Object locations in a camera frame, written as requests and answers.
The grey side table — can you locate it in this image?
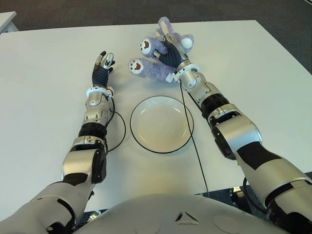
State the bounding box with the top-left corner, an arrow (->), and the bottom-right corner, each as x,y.
0,11 -> 19,35

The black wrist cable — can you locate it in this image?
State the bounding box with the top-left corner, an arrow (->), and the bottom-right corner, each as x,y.
179,81 -> 210,198
107,96 -> 127,153

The purple plush bunny doll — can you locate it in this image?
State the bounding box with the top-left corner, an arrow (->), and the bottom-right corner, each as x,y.
128,16 -> 195,82

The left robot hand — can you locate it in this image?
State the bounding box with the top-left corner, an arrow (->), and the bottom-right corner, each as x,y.
91,50 -> 116,88

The white plate black rim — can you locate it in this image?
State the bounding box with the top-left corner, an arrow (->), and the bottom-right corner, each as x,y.
129,95 -> 195,154

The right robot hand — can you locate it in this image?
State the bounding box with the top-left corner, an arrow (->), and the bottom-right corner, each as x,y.
153,34 -> 190,68

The grey robot torso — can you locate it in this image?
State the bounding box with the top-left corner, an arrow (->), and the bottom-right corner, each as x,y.
73,194 -> 291,234

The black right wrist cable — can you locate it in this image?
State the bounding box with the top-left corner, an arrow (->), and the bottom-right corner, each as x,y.
179,81 -> 210,198

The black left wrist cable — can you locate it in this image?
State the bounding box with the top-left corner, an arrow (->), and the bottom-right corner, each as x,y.
107,96 -> 127,153

